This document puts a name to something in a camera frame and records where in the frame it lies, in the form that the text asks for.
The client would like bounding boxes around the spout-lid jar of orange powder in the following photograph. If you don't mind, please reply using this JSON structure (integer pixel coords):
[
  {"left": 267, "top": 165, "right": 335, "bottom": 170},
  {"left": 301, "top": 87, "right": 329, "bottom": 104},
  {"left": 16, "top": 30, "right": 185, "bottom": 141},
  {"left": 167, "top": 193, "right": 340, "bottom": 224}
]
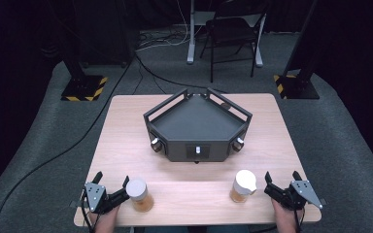
[{"left": 229, "top": 169, "right": 258, "bottom": 204}]

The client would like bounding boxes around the person's left hand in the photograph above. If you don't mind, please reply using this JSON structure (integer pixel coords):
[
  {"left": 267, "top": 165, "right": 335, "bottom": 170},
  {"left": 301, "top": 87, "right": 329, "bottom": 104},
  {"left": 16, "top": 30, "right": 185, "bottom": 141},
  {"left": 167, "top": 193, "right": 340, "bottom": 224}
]
[{"left": 87, "top": 203, "right": 121, "bottom": 227}]

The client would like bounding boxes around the left hand-held gripper cable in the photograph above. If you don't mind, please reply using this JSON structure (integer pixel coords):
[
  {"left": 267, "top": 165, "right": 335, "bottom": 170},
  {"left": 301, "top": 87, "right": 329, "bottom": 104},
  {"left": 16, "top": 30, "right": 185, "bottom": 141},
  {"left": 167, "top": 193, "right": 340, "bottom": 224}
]
[{"left": 80, "top": 189, "right": 95, "bottom": 233}]

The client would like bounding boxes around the black stand with striped base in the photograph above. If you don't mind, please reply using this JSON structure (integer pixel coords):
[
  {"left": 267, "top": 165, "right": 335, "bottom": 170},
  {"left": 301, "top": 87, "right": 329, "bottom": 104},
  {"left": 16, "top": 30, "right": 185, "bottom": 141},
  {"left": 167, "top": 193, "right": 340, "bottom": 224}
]
[
  {"left": 47, "top": 0, "right": 109, "bottom": 102},
  {"left": 273, "top": 0, "right": 321, "bottom": 101}
]

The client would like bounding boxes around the tangle of floor cables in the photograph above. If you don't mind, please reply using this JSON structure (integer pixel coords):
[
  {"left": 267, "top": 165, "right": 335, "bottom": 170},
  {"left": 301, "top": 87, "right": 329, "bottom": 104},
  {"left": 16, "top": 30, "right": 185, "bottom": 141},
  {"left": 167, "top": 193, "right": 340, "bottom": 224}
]
[{"left": 137, "top": 27, "right": 192, "bottom": 53}]

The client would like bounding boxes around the long black floor cable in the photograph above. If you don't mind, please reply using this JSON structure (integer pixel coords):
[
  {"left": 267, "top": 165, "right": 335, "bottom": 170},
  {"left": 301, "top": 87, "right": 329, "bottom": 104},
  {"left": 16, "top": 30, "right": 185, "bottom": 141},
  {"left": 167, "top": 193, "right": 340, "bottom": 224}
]
[{"left": 0, "top": 54, "right": 138, "bottom": 233}]

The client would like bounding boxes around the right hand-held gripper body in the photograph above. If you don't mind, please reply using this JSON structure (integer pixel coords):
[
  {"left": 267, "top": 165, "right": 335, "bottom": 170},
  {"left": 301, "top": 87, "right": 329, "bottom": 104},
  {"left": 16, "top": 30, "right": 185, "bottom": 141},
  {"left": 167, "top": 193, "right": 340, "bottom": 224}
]
[{"left": 263, "top": 180, "right": 324, "bottom": 212}]

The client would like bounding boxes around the person's right hand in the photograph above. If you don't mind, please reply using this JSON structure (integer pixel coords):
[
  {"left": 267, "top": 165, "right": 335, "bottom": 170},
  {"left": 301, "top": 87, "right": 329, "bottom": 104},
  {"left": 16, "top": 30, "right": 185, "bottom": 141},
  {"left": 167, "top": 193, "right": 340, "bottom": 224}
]
[{"left": 270, "top": 198, "right": 306, "bottom": 225}]

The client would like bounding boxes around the right hand-held gripper cable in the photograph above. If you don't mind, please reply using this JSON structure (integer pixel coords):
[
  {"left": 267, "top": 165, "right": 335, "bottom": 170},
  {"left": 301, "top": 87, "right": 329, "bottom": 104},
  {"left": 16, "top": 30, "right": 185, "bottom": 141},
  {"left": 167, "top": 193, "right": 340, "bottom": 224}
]
[{"left": 291, "top": 208, "right": 306, "bottom": 233}]

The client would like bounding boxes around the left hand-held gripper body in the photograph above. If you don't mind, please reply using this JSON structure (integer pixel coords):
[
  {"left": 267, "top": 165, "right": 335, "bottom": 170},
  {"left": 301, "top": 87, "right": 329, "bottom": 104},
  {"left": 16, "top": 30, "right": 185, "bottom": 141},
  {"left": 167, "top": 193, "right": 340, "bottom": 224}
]
[{"left": 83, "top": 182, "right": 126, "bottom": 216}]

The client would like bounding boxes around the black folding chair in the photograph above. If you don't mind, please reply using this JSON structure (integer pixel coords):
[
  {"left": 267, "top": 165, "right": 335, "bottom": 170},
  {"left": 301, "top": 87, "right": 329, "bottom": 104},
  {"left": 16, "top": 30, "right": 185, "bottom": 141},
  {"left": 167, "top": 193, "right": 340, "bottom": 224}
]
[{"left": 199, "top": 0, "right": 272, "bottom": 83}]

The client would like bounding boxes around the dark cabinet on casters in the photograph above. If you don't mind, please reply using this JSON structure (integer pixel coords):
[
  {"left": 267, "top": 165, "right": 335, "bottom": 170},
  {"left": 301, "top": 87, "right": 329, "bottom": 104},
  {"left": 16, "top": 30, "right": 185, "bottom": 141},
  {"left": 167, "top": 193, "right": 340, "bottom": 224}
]
[{"left": 74, "top": 0, "right": 141, "bottom": 69}]

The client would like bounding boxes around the black hexagonal tray with rails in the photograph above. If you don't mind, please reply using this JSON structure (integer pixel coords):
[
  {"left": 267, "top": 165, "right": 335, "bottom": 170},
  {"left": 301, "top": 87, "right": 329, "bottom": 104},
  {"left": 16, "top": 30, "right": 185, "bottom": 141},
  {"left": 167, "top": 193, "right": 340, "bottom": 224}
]
[{"left": 142, "top": 86, "right": 254, "bottom": 165}]

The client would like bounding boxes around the flat-lid jar of orange powder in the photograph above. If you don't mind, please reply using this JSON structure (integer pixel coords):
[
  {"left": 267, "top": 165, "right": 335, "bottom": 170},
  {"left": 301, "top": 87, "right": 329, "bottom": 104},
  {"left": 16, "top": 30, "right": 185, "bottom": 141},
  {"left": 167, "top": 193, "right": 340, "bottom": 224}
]
[{"left": 124, "top": 177, "right": 155, "bottom": 214}]

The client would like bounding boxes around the hand-held gripper cable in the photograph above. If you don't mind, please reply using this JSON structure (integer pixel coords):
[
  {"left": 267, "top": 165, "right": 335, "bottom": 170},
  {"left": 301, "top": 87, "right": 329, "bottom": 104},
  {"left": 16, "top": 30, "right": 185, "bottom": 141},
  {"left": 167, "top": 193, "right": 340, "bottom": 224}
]
[
  {"left": 80, "top": 189, "right": 95, "bottom": 233},
  {"left": 291, "top": 208, "right": 306, "bottom": 233}
]

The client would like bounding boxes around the white-legged desk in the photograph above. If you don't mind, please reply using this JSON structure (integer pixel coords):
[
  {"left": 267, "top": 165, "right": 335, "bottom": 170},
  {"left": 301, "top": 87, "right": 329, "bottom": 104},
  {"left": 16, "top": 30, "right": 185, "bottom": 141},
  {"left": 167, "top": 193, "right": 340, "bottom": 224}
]
[{"left": 186, "top": 0, "right": 268, "bottom": 69}]

